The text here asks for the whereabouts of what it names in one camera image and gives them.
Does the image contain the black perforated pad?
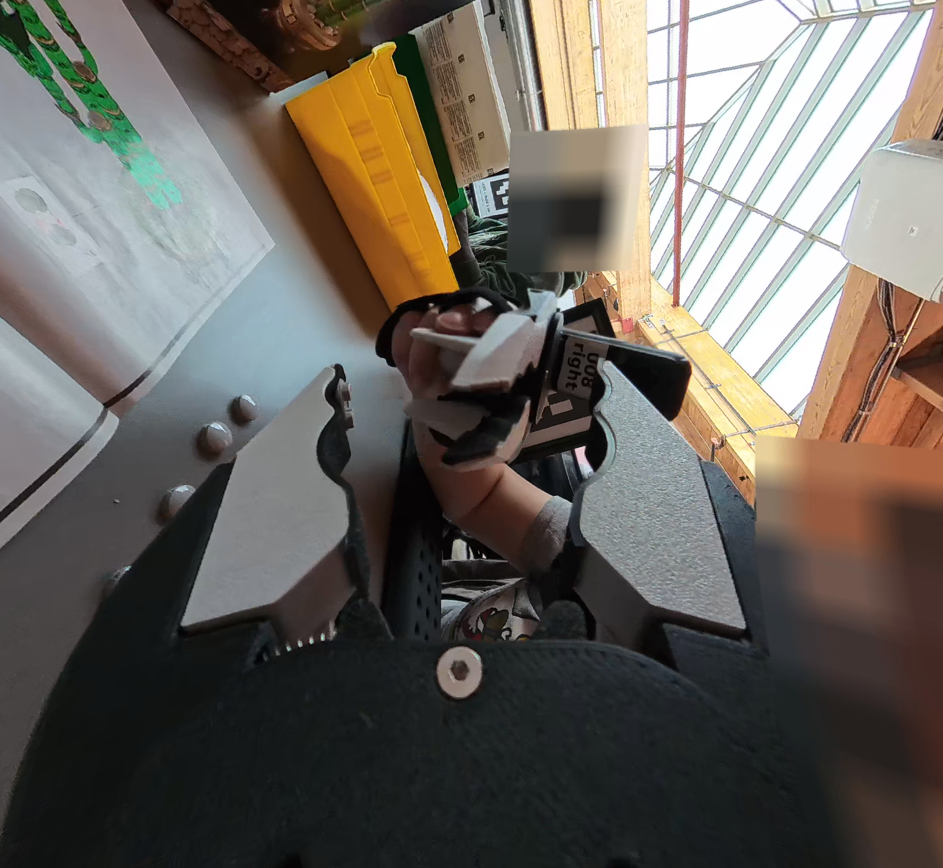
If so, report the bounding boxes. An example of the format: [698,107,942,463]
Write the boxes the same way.
[383,422,446,641]

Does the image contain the green plastic bin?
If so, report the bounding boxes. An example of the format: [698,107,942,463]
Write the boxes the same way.
[350,34,469,217]

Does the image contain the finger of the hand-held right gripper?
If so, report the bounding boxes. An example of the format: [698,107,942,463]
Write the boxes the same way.
[402,395,533,471]
[407,308,552,392]

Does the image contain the yellow plastic bin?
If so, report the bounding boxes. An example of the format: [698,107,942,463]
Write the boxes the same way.
[286,43,461,309]

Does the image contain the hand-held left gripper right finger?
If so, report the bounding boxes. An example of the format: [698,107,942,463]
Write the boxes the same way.
[571,363,747,648]

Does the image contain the white lego instruction booklet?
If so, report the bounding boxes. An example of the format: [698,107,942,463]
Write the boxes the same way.
[0,0,275,548]

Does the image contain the white paper sheet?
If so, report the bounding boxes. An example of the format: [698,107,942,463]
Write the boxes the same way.
[416,172,452,250]

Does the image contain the scattered grey lego studs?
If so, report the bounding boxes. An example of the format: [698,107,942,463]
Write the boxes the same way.
[99,393,260,597]

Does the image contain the black framed marker sign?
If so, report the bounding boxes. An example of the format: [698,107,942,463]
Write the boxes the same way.
[516,297,616,453]

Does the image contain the small marker sign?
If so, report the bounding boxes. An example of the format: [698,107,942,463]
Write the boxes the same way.
[471,172,513,221]

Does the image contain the person's right forearm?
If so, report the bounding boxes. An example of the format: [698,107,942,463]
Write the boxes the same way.
[416,441,550,560]

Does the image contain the white printed cardboard box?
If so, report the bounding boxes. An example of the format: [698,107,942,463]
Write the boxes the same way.
[413,0,513,188]

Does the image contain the red ceiling pipe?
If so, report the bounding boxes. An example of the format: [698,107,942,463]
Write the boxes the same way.
[670,0,697,309]

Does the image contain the white ceiling projector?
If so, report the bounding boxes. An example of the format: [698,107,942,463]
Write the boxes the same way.
[840,139,943,302]

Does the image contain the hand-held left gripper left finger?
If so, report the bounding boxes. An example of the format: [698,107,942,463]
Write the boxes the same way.
[180,363,373,652]

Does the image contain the person's right hand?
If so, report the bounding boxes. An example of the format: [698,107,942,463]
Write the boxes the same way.
[389,301,491,405]

